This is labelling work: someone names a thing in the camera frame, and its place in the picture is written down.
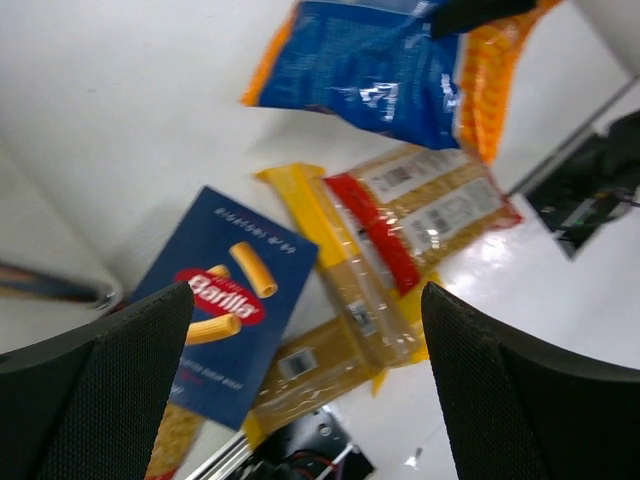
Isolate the blue orange pasta bag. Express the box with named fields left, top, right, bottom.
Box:
left=242, top=1, right=554, bottom=163

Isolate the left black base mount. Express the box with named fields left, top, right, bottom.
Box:
left=231, top=406, right=376, bottom=480

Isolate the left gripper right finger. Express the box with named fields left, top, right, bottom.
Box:
left=421, top=282, right=639, bottom=479

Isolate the yellow spaghetti pack upright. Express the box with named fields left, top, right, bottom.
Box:
left=255, top=163, right=428, bottom=395

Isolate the blue Barilla pasta box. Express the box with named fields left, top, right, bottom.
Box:
left=130, top=187, right=318, bottom=430

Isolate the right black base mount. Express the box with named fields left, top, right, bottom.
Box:
left=525, top=133, right=639, bottom=258

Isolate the yellow spaghetti pack lower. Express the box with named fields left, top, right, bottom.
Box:
left=243, top=317, right=389, bottom=449

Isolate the red macaroni bag with labels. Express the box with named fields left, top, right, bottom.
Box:
left=325, top=145, right=521, bottom=295

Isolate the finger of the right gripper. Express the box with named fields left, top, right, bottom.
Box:
left=431, top=0, right=536, bottom=39

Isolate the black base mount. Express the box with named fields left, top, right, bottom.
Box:
left=231, top=406, right=376, bottom=480
left=525, top=133, right=639, bottom=258

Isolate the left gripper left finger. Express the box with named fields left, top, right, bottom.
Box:
left=1, top=282, right=194, bottom=479

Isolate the red pasta bag left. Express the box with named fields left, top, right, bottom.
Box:
left=144, top=402, right=204, bottom=480

